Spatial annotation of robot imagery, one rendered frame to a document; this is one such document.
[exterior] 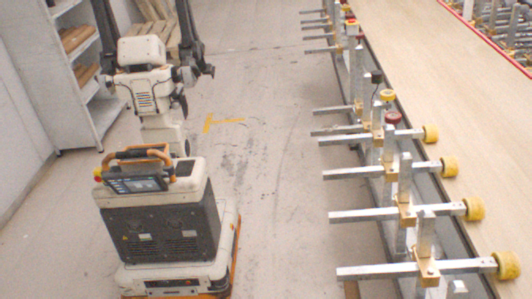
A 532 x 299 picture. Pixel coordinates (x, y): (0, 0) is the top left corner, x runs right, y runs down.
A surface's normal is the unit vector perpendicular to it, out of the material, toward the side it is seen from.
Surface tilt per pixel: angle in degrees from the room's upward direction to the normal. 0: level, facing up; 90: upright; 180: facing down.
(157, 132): 82
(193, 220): 90
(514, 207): 0
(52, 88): 90
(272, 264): 0
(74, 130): 90
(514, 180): 0
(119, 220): 90
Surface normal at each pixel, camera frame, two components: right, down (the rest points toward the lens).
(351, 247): -0.11, -0.83
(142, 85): -0.05, 0.43
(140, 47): -0.11, -0.15
